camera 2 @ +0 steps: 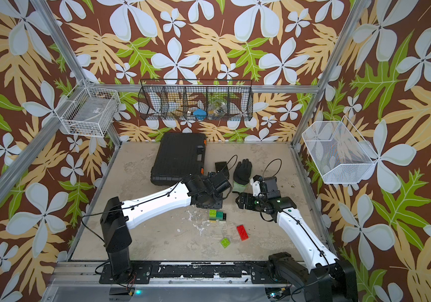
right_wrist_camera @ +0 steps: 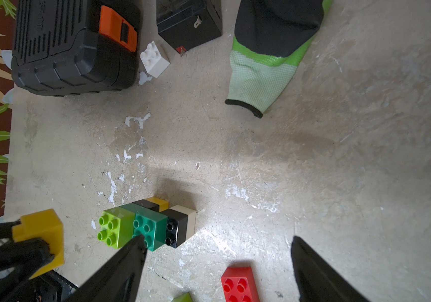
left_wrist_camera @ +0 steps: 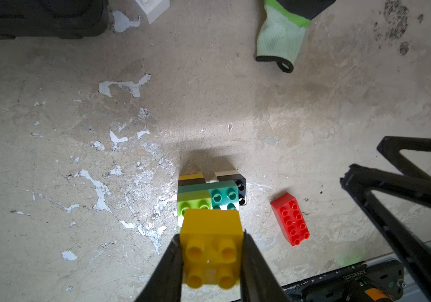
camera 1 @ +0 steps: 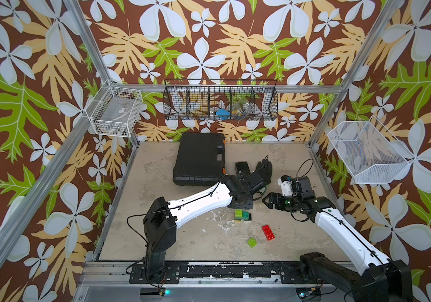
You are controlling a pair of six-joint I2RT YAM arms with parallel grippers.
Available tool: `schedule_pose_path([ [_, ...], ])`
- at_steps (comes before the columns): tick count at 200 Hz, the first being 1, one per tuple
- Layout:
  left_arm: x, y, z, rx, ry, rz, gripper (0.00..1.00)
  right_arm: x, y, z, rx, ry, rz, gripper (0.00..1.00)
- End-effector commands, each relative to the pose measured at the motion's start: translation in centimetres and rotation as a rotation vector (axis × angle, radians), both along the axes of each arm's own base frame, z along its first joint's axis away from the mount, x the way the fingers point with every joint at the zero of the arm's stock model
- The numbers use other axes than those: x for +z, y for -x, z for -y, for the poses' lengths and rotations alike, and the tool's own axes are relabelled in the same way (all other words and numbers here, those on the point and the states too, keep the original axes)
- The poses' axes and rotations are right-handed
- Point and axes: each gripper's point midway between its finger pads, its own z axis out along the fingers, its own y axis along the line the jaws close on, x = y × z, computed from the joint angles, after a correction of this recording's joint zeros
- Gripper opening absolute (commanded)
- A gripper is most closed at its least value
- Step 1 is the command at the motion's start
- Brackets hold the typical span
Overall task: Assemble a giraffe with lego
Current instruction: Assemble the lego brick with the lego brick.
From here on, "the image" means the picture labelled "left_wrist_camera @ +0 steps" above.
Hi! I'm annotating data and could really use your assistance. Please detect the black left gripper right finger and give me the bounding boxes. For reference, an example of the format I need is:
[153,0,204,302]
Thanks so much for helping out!
[240,232,292,302]

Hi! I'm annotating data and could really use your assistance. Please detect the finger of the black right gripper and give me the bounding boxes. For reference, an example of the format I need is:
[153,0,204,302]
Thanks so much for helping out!
[340,164,431,301]
[377,136,431,181]

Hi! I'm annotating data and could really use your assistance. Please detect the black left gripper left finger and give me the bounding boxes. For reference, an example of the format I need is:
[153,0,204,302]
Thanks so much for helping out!
[135,234,184,302]

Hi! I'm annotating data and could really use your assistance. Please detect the yellow lego brick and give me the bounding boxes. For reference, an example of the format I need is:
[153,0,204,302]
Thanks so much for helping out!
[180,209,244,289]
[178,174,204,181]

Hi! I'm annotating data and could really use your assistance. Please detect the red lego brick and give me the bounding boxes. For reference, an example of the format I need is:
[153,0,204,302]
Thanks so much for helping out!
[270,193,310,247]

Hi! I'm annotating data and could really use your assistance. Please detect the dark green lego brick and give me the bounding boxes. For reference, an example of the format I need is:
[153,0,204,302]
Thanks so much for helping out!
[178,181,239,210]

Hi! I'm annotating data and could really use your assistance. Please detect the black lego brick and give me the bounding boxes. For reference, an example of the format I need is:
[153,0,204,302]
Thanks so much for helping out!
[229,175,248,206]

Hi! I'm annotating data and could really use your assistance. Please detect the white lego brick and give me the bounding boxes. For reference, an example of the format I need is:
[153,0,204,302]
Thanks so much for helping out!
[136,0,170,25]
[214,170,241,181]

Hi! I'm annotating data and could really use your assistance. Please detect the lime green lego brick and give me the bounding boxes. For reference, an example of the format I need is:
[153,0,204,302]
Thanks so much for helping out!
[176,190,212,228]

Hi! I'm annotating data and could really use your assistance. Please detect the black green work glove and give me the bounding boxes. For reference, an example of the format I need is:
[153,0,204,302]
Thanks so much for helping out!
[256,0,335,73]

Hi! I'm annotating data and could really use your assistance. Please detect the black plastic tool case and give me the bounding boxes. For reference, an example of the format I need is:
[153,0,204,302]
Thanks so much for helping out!
[0,0,109,40]

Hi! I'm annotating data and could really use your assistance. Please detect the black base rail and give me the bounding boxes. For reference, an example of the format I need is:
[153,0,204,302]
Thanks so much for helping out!
[282,259,404,301]

